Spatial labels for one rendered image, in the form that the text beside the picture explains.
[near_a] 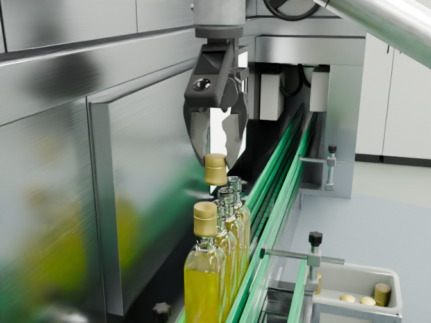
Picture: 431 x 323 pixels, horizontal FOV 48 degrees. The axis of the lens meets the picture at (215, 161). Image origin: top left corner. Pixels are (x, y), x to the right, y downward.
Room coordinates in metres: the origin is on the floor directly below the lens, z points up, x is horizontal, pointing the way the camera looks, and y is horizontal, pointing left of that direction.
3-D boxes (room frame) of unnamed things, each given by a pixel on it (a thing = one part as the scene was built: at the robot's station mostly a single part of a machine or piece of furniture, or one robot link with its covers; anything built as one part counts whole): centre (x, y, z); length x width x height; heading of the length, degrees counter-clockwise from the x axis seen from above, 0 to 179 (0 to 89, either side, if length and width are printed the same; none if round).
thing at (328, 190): (1.49, -0.35, 0.90); 0.17 x 0.05 x 0.23; 74
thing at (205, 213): (0.66, 0.02, 1.14); 0.04 x 0.04 x 0.04
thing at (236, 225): (0.77, -0.02, 0.99); 0.06 x 0.06 x 0.21; 75
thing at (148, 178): (1.08, 0.04, 1.15); 0.90 x 0.03 x 0.34; 164
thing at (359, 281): (0.96, -0.30, 0.80); 0.22 x 0.17 x 0.09; 74
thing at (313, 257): (0.87, -0.18, 0.95); 0.17 x 0.03 x 0.12; 74
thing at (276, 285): (0.88, -0.16, 0.85); 0.09 x 0.04 x 0.07; 74
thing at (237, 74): (0.74, -0.01, 1.35); 0.09 x 0.08 x 0.12; 164
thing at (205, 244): (0.66, 0.02, 1.12); 0.03 x 0.03 x 0.05
